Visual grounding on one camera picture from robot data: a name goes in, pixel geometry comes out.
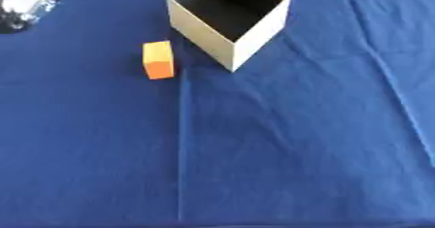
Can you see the tan cardboard box black inside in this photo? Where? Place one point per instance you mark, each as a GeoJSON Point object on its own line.
{"type": "Point", "coordinates": [249, 47]}

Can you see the orange rectangular block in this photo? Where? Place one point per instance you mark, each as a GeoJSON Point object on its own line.
{"type": "Point", "coordinates": [158, 59]}

